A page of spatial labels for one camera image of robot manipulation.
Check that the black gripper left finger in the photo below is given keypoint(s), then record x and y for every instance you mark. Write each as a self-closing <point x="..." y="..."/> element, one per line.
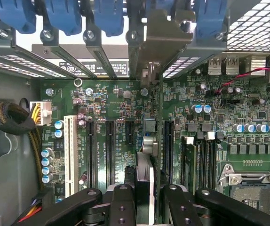
<point x="122" y="207"/>

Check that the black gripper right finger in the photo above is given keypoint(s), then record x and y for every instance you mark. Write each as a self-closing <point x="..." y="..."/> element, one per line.
<point x="179" y="209"/>

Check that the black RAM slot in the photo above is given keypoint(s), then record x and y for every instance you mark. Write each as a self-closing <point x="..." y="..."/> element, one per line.
<point x="213" y="164"/>
<point x="199" y="164"/>
<point x="206" y="164"/>

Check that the long black expansion slot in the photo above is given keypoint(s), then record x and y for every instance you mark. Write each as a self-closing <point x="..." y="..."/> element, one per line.
<point x="91" y="153"/>
<point x="110" y="153"/>
<point x="169" y="146"/>

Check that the white PCI expansion slot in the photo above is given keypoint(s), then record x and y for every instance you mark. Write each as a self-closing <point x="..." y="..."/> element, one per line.
<point x="70" y="155"/>

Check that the short black expansion slot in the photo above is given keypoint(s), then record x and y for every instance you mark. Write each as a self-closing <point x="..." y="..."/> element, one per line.
<point x="129" y="133"/>

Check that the CPU socket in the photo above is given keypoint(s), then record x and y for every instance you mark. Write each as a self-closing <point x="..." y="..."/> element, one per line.
<point x="252" y="188"/>

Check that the green motherboard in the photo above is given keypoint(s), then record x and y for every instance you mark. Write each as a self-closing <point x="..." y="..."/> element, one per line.
<point x="116" y="99"/>

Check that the white power connector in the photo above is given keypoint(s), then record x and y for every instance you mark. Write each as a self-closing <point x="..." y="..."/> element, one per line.
<point x="41" y="113"/>

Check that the black open PC case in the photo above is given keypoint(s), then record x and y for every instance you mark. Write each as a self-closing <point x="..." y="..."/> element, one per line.
<point x="8" y="146"/>

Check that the perforated metal slot cover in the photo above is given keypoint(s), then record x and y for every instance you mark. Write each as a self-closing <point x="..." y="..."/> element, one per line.
<point x="180" y="67"/>

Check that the rear USB port block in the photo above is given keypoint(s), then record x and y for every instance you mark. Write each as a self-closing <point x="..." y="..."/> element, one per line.
<point x="223" y="66"/>

